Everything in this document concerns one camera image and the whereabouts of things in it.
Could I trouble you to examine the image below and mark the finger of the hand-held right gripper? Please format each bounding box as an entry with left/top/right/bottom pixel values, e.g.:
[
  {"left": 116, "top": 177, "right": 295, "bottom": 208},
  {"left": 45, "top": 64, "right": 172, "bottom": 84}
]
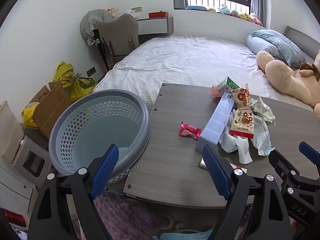
[
  {"left": 299, "top": 141, "right": 320, "bottom": 178},
  {"left": 269, "top": 149, "right": 320, "bottom": 198}
]

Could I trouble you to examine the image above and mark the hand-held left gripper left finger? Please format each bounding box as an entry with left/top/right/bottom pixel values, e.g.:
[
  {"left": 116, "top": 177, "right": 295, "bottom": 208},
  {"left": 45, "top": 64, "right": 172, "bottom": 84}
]
[{"left": 27, "top": 144, "right": 120, "bottom": 240}]

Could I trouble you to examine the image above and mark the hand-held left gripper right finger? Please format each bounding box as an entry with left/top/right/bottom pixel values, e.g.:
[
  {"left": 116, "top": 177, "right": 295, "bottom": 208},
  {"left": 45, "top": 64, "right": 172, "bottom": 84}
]
[{"left": 202, "top": 144, "right": 293, "bottom": 240}]

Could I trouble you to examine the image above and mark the small white box red heart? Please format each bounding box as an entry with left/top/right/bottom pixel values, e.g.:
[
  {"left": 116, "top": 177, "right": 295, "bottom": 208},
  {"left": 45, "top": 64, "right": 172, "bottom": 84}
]
[{"left": 199, "top": 157, "right": 248, "bottom": 174}]

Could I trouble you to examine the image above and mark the white plastic bag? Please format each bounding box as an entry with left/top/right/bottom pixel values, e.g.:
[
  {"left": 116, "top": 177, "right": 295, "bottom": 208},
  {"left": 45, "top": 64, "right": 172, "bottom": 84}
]
[{"left": 220, "top": 116, "right": 253, "bottom": 164}]

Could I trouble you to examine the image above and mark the white printed plastic wrapper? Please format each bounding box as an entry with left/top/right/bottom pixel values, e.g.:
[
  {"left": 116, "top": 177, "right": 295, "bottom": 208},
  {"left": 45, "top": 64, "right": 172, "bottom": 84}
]
[{"left": 250, "top": 115, "right": 275, "bottom": 156}]

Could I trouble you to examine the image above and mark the long light blue box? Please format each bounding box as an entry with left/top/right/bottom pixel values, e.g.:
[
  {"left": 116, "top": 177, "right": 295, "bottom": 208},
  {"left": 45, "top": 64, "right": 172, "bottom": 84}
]
[{"left": 195, "top": 92, "right": 237, "bottom": 153}]

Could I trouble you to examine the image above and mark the red candy wrapper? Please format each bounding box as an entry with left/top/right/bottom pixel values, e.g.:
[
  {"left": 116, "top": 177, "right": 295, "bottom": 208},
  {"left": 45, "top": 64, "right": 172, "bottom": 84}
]
[{"left": 178, "top": 121, "right": 202, "bottom": 140}]

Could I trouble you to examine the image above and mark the cream red snack packet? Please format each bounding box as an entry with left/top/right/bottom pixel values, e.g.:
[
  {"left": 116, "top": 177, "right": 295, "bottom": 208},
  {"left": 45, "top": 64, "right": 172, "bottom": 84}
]
[
  {"left": 229, "top": 108, "right": 254, "bottom": 140},
  {"left": 230, "top": 84, "right": 250, "bottom": 109}
]

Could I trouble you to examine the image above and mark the white paper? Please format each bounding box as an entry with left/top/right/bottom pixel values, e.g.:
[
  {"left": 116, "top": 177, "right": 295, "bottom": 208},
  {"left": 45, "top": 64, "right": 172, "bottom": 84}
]
[{"left": 249, "top": 96, "right": 276, "bottom": 125}]

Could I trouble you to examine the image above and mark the grey perforated plastic basket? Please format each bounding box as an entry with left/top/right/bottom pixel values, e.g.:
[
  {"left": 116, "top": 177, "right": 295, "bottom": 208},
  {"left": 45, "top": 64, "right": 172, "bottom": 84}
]
[{"left": 49, "top": 89, "right": 152, "bottom": 188}]

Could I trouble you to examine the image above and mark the green white carton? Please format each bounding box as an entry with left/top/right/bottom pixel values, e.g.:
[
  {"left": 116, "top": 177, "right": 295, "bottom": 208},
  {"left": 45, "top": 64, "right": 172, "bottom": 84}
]
[{"left": 216, "top": 77, "right": 240, "bottom": 96}]

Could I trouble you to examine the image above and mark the purple fluffy rug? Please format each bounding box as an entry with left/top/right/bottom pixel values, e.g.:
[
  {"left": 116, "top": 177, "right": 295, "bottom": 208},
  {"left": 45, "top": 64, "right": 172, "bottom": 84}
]
[{"left": 75, "top": 192, "right": 253, "bottom": 240}]

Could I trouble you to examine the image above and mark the blue face mask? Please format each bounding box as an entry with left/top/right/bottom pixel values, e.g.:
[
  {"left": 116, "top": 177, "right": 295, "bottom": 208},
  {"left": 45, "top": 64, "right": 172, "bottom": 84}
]
[{"left": 159, "top": 230, "right": 213, "bottom": 240}]

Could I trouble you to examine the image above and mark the white plastic cabinet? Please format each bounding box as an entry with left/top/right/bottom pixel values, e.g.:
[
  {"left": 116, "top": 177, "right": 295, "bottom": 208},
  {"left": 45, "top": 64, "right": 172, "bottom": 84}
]
[{"left": 0, "top": 127, "right": 54, "bottom": 207}]

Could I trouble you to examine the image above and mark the large beige teddy bear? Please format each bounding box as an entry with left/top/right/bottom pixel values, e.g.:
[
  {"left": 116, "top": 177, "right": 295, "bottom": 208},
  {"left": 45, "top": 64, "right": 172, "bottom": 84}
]
[{"left": 256, "top": 49, "right": 320, "bottom": 119}]

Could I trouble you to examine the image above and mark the brown cardboard box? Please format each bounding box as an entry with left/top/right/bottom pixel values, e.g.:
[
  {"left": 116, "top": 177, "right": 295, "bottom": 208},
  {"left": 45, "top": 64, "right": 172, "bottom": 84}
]
[{"left": 24, "top": 81, "right": 73, "bottom": 139}]

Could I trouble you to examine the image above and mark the yellow plastic bag grey tie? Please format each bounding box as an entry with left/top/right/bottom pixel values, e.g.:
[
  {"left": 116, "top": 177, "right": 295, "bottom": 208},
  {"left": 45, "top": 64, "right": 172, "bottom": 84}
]
[{"left": 69, "top": 73, "right": 97, "bottom": 102}]

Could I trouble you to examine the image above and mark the yellow bag in cardboard box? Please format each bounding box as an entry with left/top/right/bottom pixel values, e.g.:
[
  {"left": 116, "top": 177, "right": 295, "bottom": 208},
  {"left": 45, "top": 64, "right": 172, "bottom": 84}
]
[{"left": 22, "top": 102, "right": 40, "bottom": 128}]

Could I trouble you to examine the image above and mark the bed with checked sheet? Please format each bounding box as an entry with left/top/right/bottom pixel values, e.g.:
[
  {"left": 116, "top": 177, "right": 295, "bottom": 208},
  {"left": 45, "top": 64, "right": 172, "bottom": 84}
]
[{"left": 92, "top": 34, "right": 320, "bottom": 112}]

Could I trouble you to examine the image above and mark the light blue pillow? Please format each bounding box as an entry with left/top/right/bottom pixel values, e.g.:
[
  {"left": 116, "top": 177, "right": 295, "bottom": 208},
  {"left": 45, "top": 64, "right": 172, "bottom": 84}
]
[{"left": 245, "top": 29, "right": 307, "bottom": 67}]

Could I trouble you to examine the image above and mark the grey bed headboard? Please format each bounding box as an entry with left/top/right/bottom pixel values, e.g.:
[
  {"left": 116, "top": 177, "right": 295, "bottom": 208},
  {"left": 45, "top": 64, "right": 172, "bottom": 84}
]
[{"left": 285, "top": 26, "right": 320, "bottom": 60}]

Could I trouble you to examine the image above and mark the grey beige chair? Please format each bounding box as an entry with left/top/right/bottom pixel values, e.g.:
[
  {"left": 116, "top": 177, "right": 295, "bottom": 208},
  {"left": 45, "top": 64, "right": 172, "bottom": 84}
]
[{"left": 97, "top": 14, "right": 140, "bottom": 72}]

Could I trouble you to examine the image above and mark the pink plush toy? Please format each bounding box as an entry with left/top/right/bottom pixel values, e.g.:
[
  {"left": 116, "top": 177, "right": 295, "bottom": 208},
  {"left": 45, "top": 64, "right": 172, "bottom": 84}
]
[{"left": 250, "top": 12, "right": 263, "bottom": 25}]

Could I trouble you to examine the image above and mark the grey checked garment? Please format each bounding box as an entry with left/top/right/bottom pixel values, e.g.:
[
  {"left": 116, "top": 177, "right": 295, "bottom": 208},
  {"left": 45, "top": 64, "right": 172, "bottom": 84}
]
[{"left": 80, "top": 9, "right": 113, "bottom": 46}]

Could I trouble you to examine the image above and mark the white grey desk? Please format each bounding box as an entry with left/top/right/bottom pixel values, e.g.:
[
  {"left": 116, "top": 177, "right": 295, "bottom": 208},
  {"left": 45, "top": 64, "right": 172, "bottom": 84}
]
[{"left": 136, "top": 16, "right": 174, "bottom": 37}]

